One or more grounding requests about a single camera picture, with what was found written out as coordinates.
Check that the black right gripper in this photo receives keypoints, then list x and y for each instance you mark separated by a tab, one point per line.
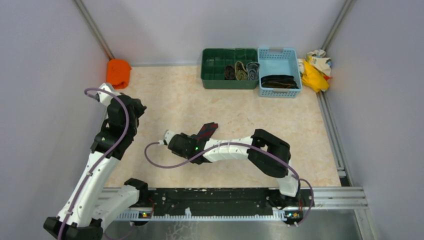
188	137

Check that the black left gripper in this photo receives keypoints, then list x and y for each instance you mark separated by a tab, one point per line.
139	107

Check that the red navy striped tie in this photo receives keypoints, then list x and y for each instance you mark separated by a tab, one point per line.
206	131

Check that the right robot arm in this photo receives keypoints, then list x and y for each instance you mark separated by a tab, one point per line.
270	154

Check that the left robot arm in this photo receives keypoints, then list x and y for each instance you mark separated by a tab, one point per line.
82	218

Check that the orange folded cloth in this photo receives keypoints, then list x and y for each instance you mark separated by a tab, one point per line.
118	73

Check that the dark brown rolled tie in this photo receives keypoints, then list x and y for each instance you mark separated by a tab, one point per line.
229	72

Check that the green compartment organizer tray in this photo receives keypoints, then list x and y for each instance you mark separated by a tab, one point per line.
213	62

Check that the olive rolled tie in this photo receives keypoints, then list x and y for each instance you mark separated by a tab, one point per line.
241	74

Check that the grey rolled tie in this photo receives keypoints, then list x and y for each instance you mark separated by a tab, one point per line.
252	69

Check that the black tie in basket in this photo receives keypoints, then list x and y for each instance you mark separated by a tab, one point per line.
279	81

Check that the light blue plastic basket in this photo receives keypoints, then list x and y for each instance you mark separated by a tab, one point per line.
277	62

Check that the yellow crumpled cloth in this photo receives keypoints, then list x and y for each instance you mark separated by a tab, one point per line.
313	78

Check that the white patterned crumpled cloth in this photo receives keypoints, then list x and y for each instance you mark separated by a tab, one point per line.
318	60

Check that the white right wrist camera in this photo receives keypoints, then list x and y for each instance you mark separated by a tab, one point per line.
167	137

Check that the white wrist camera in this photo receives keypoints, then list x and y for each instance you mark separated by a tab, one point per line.
105	93
167	137

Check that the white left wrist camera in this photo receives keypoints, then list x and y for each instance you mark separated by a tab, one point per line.
105	93

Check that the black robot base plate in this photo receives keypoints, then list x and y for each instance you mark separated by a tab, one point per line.
221	202

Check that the white slotted cable duct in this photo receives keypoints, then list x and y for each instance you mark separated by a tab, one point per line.
136	216

